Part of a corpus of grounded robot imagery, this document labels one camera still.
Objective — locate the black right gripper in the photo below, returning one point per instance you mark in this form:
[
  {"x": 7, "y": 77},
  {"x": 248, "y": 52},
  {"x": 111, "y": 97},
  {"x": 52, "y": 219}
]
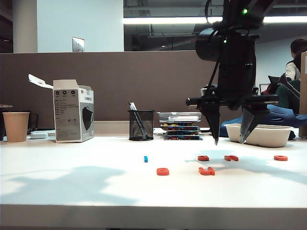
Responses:
[{"x": 236, "y": 83}]

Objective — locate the beige oblong pulp tray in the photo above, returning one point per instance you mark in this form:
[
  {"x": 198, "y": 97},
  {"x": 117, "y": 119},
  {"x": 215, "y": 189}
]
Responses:
[{"x": 268, "y": 139}]

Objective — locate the orange letter n magnet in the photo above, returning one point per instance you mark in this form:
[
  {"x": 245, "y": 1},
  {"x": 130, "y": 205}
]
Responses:
[{"x": 231, "y": 158}]

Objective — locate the orange letter u magnet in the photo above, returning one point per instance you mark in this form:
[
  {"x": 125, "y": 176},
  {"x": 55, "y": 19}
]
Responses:
[{"x": 206, "y": 171}]

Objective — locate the blue letter l magnet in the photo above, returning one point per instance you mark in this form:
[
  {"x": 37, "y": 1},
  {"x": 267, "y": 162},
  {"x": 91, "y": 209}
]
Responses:
[{"x": 145, "y": 159}]

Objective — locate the orange curved letter magnet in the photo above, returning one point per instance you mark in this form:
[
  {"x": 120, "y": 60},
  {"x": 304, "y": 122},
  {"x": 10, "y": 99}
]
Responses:
[{"x": 163, "y": 171}]

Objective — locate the person in light top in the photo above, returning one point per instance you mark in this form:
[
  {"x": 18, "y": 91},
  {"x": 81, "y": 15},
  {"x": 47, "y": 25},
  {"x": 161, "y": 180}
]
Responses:
[{"x": 298, "y": 48}]

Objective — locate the grey angled metal bracket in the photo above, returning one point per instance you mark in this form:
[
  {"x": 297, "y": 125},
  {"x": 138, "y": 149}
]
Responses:
[{"x": 284, "y": 81}]

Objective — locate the white capped pen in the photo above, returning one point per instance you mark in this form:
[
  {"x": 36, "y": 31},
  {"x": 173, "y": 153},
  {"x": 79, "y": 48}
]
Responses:
[{"x": 131, "y": 106}]

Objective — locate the orange letter o magnet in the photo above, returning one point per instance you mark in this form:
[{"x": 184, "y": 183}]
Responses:
[{"x": 280, "y": 157}]

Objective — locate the black mesh pen holder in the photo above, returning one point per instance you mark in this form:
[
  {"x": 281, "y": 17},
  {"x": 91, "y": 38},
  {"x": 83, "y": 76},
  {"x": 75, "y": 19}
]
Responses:
[{"x": 141, "y": 127}]

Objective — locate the blue rubber slipper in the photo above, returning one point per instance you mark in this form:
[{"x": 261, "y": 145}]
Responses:
[{"x": 278, "y": 115}]

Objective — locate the metal wall plate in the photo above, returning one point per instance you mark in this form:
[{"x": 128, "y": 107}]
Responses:
[{"x": 78, "y": 45}]

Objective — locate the white flat box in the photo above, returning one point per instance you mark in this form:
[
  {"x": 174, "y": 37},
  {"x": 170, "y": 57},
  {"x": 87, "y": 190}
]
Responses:
[{"x": 183, "y": 118}]

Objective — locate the beige partition base rail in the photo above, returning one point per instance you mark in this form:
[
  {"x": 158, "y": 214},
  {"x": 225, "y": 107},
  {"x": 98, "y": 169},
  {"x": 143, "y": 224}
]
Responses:
[{"x": 110, "y": 129}]

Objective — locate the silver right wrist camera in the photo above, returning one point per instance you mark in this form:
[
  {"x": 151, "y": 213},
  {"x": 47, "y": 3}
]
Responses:
[{"x": 207, "y": 91}]

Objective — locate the dark drinking glass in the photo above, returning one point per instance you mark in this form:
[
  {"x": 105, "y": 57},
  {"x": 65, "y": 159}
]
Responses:
[{"x": 33, "y": 122}]

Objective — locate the blue cloth bag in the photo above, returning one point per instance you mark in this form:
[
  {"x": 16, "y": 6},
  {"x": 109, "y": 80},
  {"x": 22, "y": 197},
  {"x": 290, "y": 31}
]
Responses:
[{"x": 229, "y": 122}]

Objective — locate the brown paper cup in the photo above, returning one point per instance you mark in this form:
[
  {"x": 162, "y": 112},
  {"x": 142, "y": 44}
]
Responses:
[{"x": 16, "y": 128}]

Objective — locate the orange letter a magnet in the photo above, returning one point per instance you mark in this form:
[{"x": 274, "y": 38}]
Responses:
[{"x": 203, "y": 157}]

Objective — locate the brown desk partition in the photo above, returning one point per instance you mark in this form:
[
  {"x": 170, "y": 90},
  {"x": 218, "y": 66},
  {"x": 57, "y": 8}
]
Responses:
[{"x": 108, "y": 81}]

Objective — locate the black pen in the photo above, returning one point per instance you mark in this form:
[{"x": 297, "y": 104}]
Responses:
[{"x": 135, "y": 108}]

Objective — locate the clear plastic tray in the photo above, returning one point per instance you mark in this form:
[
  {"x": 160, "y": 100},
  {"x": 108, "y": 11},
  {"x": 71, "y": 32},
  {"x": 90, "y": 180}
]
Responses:
[{"x": 165, "y": 117}]

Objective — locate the tall cardboard box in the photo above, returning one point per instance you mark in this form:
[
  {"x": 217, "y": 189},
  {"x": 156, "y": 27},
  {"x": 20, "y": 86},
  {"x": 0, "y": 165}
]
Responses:
[{"x": 303, "y": 107}]

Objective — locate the grey face mask carton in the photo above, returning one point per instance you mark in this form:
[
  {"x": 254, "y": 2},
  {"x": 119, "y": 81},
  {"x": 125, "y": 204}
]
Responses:
[{"x": 69, "y": 115}]

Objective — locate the white ceiling light strip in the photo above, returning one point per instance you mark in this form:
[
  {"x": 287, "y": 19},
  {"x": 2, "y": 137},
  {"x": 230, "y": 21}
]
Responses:
[{"x": 168, "y": 20}]

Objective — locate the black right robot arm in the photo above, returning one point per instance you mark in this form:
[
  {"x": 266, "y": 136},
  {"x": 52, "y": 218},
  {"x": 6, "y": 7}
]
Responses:
[{"x": 235, "y": 36}]

